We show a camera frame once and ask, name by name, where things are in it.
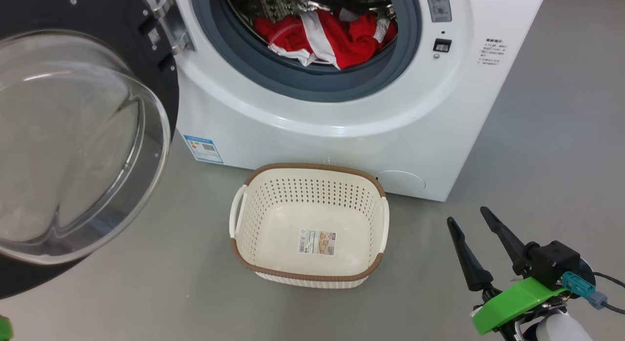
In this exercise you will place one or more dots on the black door lock latch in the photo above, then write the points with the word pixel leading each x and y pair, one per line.
pixel 442 45

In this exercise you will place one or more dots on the white front-load washing machine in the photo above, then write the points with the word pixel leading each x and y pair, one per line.
pixel 342 131

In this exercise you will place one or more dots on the round drain filter cover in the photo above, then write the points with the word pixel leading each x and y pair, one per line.
pixel 403 183

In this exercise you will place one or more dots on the printed text label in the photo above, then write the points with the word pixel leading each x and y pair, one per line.
pixel 490 52

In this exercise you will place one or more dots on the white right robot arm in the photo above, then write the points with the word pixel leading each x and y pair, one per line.
pixel 561 329

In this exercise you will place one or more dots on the round glass washer door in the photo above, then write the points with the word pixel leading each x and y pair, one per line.
pixel 73 136

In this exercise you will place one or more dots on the cream perforated laundry basket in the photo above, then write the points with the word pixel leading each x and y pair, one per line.
pixel 312 219

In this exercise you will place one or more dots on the red and white garment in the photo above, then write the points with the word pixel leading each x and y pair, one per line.
pixel 346 43

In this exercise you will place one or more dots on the blue energy label sticker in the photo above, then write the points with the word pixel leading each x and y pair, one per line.
pixel 204 148

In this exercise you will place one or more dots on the metal door hinge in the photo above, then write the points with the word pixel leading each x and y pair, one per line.
pixel 173 28

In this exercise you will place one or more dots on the grey warning sticker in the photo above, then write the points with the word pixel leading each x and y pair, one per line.
pixel 438 4

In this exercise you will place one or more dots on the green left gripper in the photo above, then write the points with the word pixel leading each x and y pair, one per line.
pixel 5 329

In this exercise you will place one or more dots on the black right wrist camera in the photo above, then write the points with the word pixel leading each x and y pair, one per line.
pixel 554 263

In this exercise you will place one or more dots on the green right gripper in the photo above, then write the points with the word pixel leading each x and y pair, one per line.
pixel 517 302

